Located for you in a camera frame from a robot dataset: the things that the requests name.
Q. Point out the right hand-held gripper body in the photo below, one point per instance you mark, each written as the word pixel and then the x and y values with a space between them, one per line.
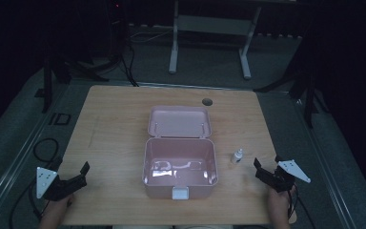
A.
pixel 286 174

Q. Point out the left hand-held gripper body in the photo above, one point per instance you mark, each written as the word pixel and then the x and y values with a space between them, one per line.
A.
pixel 48 184

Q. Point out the small white dropper bottle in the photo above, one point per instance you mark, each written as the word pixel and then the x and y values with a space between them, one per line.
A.
pixel 237 156

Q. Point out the pink plastic storage box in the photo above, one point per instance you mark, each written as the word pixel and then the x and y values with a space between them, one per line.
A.
pixel 180 152

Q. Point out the person's left hand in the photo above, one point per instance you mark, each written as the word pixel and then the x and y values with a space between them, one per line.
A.
pixel 60 203

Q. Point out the person's right hand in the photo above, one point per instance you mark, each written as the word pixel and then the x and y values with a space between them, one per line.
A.
pixel 280 202

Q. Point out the black tripod stand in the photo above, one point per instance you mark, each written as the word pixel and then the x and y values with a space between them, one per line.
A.
pixel 305 79
pixel 57 63

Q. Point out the white metal stand frame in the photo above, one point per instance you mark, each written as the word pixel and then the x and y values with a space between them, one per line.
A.
pixel 209 25

